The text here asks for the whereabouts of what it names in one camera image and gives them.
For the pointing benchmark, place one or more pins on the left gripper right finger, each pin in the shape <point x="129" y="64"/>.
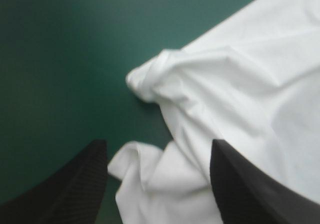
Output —
<point x="245" y="196"/>

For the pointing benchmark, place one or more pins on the white T-shirt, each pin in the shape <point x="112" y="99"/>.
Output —
<point x="237" y="89"/>

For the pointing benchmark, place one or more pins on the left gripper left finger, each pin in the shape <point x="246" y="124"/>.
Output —
<point x="67" y="191"/>

